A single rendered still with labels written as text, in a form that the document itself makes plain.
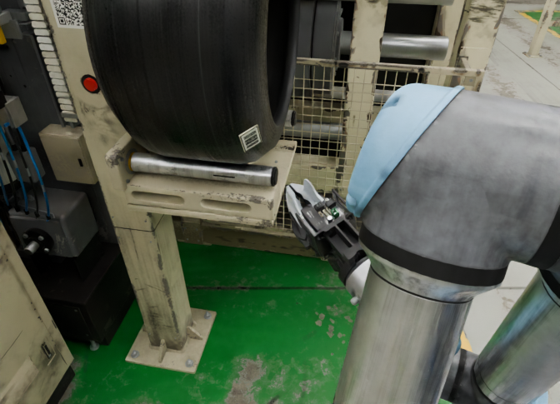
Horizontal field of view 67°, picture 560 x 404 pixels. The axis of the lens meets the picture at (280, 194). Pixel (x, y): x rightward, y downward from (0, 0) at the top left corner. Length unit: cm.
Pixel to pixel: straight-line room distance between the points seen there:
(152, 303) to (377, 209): 127
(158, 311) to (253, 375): 41
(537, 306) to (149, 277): 118
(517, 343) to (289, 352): 127
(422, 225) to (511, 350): 25
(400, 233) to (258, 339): 145
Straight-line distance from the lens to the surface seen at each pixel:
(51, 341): 160
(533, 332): 48
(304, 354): 171
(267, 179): 93
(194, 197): 99
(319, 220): 62
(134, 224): 128
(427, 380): 38
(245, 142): 80
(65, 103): 116
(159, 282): 144
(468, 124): 31
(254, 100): 75
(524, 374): 55
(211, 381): 167
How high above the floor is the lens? 145
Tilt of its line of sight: 38 degrees down
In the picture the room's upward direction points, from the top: straight up
